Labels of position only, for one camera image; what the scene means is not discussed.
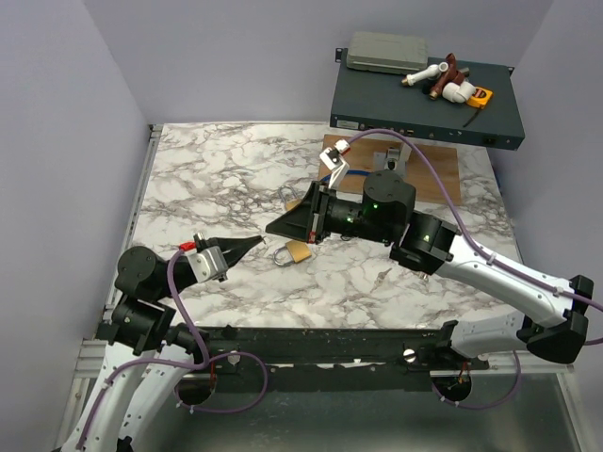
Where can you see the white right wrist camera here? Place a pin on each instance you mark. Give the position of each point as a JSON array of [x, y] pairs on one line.
[[333, 159]]

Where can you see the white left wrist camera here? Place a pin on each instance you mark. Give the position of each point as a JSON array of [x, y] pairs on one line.
[[205, 259]]

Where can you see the white pipe elbow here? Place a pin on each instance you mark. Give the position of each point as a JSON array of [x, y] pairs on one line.
[[458, 93]]

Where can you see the white pipe with brass end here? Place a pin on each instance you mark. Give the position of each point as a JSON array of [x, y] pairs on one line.
[[432, 72]]

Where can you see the grey metal socket bracket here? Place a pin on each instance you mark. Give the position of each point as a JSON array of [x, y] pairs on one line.
[[394, 158]]

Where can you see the wooden board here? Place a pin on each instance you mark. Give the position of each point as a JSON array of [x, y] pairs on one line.
[[368, 153]]

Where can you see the silver key with ring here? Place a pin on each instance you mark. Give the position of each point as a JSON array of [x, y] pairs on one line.
[[424, 277]]

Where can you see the brown pipe fitting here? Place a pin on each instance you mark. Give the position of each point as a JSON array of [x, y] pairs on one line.
[[451, 74]]

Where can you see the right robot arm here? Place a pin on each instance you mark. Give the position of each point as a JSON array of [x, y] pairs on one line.
[[549, 313]]

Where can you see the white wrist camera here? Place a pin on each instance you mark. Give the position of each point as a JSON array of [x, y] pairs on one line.
[[333, 159], [205, 259]]

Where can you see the yellow tape measure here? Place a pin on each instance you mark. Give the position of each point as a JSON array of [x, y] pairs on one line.
[[480, 98]]

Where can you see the blue rack network switch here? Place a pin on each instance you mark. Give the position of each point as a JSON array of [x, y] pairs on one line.
[[366, 100]]

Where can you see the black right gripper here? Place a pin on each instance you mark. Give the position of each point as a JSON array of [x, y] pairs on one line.
[[306, 222]]

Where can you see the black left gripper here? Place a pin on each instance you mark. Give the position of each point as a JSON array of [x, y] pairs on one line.
[[233, 249]]

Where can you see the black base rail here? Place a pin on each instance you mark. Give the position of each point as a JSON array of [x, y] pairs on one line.
[[326, 360]]

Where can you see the brass padlock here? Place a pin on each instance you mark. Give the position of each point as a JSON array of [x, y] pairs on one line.
[[289, 197], [291, 253]]

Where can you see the grey plastic case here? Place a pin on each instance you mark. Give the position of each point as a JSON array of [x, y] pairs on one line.
[[387, 53]]

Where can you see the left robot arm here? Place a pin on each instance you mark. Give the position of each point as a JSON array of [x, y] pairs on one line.
[[151, 340]]

